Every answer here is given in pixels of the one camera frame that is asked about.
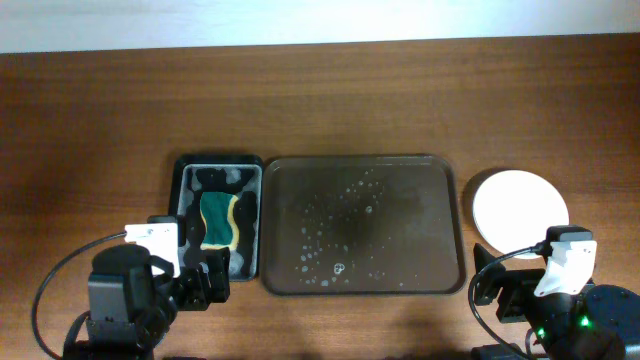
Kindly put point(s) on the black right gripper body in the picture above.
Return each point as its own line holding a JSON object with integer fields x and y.
{"x": 503, "y": 293}

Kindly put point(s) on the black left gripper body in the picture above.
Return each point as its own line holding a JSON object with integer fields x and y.
{"x": 198, "y": 286}

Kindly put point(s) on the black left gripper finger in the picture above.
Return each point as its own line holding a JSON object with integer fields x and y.
{"x": 205, "y": 285}
{"x": 218, "y": 274}

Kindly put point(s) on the yellow green sponge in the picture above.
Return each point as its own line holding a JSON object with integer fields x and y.
{"x": 217, "y": 213}

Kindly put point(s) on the cream plate with red stain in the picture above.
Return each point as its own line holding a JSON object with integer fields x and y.
{"x": 513, "y": 209}

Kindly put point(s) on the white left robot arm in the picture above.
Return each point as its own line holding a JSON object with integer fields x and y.
{"x": 134, "y": 297}

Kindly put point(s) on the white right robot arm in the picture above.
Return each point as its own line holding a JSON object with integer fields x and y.
{"x": 600, "y": 322}

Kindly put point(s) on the brown plastic serving tray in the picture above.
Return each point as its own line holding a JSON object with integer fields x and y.
{"x": 361, "y": 225}

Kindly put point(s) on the black wash basin with water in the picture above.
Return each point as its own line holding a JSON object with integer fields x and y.
{"x": 237, "y": 176}

